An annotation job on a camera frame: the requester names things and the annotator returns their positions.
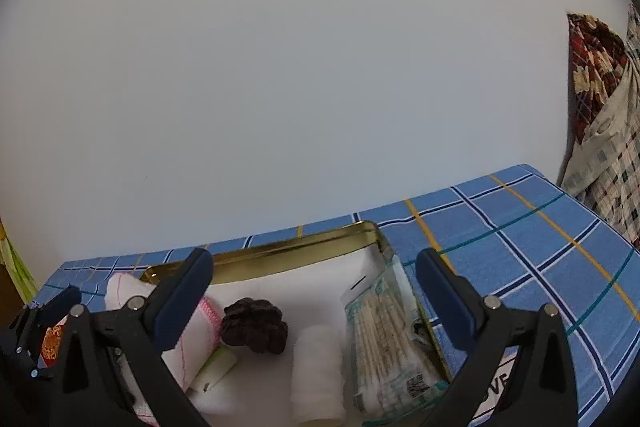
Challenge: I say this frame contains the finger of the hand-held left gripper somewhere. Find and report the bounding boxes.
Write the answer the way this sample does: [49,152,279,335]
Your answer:
[30,285,82,325]

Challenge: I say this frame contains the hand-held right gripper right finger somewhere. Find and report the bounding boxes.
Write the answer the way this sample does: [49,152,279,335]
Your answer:
[415,248,581,427]

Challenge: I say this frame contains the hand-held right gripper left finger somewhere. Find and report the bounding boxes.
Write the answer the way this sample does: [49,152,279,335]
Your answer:
[47,248,214,427]

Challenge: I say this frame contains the red brocade drawstring pouch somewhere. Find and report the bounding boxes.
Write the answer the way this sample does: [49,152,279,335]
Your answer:
[40,314,69,368]

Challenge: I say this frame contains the white cloth with pink edging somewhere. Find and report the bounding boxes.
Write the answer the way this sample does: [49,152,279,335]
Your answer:
[104,273,226,390]

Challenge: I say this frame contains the cotton swab packet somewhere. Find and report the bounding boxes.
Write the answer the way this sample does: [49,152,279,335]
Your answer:
[340,256,451,414]

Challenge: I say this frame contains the dark brown scrunchie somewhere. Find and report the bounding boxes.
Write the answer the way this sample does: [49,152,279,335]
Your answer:
[220,298,290,355]

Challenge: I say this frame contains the gold metal tin tray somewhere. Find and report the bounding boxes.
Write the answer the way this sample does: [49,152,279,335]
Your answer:
[137,220,453,427]

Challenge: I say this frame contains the white gauze roll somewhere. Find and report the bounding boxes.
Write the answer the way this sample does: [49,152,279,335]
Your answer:
[291,325,347,425]

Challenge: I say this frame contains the green floral curtain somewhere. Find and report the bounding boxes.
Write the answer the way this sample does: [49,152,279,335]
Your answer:
[0,219,40,303]

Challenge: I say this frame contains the blue plaid bed sheet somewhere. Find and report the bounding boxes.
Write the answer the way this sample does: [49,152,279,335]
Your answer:
[35,164,640,427]

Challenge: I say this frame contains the white fabric label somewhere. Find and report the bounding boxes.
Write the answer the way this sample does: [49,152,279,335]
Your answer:
[475,354,517,419]

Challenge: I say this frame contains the checkered pale quilt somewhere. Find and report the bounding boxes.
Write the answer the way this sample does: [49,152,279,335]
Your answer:
[560,4,640,248]

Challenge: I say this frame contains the dark red floral quilt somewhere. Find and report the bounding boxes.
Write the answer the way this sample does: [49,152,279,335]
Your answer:
[566,13,633,142]

